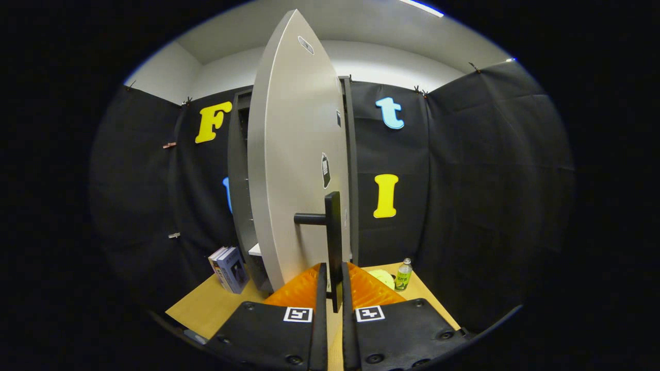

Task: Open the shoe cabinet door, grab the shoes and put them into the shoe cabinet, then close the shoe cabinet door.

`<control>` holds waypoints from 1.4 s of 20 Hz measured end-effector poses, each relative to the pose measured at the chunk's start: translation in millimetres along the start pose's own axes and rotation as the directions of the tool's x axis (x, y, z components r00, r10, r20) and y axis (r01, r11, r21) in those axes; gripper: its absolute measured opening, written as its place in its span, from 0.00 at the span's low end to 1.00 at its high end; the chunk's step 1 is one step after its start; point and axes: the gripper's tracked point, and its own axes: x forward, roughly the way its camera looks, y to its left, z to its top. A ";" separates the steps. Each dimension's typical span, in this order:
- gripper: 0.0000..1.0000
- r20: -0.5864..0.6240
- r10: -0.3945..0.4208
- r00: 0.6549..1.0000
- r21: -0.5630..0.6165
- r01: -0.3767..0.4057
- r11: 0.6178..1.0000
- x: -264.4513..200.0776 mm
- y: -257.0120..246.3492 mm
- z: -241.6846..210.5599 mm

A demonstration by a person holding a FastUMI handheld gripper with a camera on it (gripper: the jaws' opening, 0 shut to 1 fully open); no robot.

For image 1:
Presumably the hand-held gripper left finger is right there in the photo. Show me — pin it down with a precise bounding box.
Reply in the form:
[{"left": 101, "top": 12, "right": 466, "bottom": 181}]
[{"left": 205, "top": 263, "right": 329, "bottom": 371}]

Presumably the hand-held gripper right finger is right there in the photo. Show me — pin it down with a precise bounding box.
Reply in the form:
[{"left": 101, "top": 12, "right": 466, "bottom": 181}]
[{"left": 341, "top": 262, "right": 472, "bottom": 371}]

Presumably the black door handle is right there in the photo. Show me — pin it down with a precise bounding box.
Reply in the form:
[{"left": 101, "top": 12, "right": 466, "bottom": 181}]
[{"left": 294, "top": 192, "right": 343, "bottom": 313}]

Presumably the grey shoe cabinet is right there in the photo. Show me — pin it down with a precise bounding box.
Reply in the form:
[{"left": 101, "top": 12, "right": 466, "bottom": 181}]
[{"left": 228, "top": 76, "right": 360, "bottom": 294}]

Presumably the beige shoe cabinet door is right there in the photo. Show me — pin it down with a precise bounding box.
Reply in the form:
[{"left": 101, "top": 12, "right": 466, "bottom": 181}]
[{"left": 247, "top": 9, "right": 352, "bottom": 292}]

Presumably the yellow round cloth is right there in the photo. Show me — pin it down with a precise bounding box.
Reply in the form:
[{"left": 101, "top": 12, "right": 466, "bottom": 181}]
[{"left": 368, "top": 269, "right": 395, "bottom": 290}]

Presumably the green label plastic bottle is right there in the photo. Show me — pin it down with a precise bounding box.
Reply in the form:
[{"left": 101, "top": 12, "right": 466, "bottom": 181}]
[{"left": 394, "top": 258, "right": 414, "bottom": 292}]

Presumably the blue book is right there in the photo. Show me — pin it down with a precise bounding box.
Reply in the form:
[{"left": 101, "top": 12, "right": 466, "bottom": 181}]
[{"left": 217, "top": 247, "right": 250, "bottom": 294}]

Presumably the white book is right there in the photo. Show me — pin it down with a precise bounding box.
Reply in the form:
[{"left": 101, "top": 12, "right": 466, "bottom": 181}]
[{"left": 208, "top": 246, "right": 230, "bottom": 289}]

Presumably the black backdrop cloth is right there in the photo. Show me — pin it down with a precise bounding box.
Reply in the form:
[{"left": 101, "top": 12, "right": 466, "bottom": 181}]
[{"left": 89, "top": 59, "right": 575, "bottom": 335}]

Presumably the long ceiling light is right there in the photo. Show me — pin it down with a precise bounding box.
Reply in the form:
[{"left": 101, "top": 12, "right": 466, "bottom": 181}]
[{"left": 398, "top": 0, "right": 445, "bottom": 18}]

